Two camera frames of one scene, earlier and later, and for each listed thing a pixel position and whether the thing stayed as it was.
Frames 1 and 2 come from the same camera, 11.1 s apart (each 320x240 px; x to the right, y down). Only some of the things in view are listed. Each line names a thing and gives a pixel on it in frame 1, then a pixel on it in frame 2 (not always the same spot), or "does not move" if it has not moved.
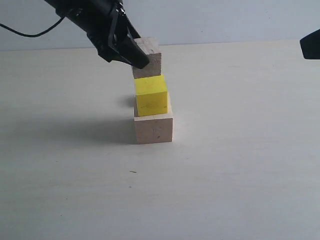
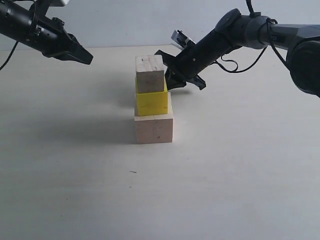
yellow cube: x=151 y=95 does not move
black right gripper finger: x=310 y=45 to x=187 y=64
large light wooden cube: x=154 y=128 does not move
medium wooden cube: x=150 y=46 to x=149 y=74
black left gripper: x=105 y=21 to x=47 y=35
